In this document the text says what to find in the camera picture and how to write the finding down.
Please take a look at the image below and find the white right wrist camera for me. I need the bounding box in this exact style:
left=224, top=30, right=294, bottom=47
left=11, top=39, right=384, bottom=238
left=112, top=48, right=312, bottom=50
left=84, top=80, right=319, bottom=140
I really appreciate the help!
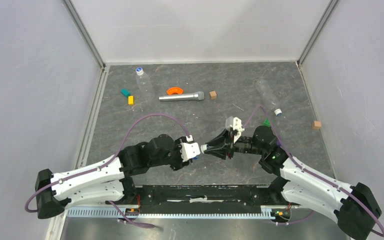
left=225, top=116, right=245, bottom=143

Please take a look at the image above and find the yellow rectangular block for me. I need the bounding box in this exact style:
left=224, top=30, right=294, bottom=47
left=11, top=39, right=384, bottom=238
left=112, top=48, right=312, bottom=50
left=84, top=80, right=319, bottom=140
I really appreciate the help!
left=128, top=95, right=135, bottom=106

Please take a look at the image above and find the slotted grey cable duct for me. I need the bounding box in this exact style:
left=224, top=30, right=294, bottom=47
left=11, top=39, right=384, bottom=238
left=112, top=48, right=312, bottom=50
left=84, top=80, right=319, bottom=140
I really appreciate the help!
left=66, top=206, right=272, bottom=220

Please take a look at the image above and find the teal rectangular block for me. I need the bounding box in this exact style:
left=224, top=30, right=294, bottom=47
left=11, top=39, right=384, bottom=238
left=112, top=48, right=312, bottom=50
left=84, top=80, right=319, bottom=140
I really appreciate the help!
left=120, top=88, right=131, bottom=98

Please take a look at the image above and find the green toy brick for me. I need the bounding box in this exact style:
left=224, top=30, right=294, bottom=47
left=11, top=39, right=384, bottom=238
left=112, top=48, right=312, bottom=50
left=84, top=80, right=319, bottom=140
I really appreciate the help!
left=263, top=118, right=271, bottom=127

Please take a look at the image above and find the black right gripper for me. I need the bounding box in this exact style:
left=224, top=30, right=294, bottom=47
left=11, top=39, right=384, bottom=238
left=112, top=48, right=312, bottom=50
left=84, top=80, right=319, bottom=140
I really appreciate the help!
left=203, top=128, right=265, bottom=161

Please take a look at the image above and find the silver microphone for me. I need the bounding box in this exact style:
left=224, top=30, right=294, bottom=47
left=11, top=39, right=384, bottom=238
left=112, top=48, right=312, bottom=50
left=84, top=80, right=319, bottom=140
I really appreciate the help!
left=158, top=91, right=205, bottom=102

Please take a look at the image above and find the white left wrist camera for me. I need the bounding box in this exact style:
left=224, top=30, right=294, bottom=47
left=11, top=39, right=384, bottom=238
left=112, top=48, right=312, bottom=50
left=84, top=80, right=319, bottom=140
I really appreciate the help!
left=180, top=135, right=201, bottom=162

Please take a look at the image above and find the clear bottle with blue-white cap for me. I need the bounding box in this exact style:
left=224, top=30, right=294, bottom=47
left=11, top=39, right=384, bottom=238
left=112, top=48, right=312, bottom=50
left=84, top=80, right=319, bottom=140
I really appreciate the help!
left=135, top=67, right=155, bottom=101

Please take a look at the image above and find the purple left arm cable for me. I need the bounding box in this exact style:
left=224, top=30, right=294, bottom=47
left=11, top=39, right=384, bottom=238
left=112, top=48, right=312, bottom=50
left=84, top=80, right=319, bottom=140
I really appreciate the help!
left=24, top=112, right=193, bottom=214

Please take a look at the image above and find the orange curved pipe piece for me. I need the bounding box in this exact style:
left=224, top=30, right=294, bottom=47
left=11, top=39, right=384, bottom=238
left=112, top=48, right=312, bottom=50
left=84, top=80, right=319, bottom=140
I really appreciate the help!
left=166, top=87, right=184, bottom=96

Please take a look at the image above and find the brown cube near right wall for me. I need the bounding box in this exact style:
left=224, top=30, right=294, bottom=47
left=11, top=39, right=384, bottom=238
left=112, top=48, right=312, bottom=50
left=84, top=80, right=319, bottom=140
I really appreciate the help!
left=311, top=121, right=322, bottom=130

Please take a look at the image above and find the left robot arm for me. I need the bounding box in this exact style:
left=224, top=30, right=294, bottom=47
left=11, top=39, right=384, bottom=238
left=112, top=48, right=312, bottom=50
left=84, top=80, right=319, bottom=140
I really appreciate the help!
left=34, top=134, right=201, bottom=219

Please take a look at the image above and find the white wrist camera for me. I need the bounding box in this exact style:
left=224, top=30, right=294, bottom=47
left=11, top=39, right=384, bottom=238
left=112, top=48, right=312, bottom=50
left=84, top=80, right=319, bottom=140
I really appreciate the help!
left=225, top=116, right=245, bottom=143
left=180, top=135, right=201, bottom=162

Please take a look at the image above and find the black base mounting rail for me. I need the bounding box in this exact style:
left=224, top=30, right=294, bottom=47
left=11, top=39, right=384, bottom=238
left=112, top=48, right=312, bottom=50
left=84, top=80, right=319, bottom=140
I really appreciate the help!
left=105, top=184, right=303, bottom=216

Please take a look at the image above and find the brown wooden cube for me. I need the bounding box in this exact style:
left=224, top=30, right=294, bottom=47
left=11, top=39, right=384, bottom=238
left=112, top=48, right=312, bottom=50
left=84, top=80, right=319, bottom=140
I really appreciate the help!
left=209, top=91, right=218, bottom=100

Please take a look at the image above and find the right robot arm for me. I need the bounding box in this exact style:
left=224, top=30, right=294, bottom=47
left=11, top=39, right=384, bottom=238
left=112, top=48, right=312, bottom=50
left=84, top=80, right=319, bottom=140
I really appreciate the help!
left=201, top=125, right=382, bottom=240

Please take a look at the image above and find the clear bottle lying right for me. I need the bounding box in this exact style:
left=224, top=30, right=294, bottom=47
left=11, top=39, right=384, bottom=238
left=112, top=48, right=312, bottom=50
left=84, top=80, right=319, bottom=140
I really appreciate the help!
left=255, top=79, right=283, bottom=116

